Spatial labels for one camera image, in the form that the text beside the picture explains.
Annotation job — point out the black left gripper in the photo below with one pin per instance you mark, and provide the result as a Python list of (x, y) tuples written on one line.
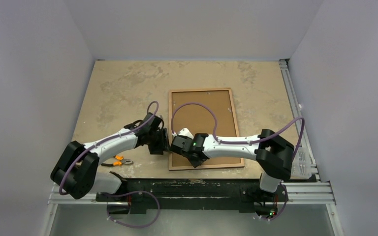
[(163, 145)]

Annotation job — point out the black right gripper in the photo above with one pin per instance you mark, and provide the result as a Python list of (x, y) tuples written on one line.
[(176, 143)]

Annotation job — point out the blue wooden picture frame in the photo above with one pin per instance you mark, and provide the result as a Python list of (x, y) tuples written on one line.
[(170, 114)]

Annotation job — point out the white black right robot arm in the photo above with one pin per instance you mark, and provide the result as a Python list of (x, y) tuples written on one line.
[(272, 152)]

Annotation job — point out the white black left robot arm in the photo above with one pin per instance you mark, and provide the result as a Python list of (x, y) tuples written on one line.
[(76, 170)]

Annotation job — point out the clear plastic parts box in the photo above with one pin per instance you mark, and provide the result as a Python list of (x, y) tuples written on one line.
[(301, 163)]

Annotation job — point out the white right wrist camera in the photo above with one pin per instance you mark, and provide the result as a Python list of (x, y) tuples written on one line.
[(183, 132)]

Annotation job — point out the orange handled pliers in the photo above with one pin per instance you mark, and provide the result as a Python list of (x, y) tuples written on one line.
[(120, 160)]

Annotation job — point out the aluminium side rail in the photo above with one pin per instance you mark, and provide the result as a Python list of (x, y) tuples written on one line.
[(318, 193)]

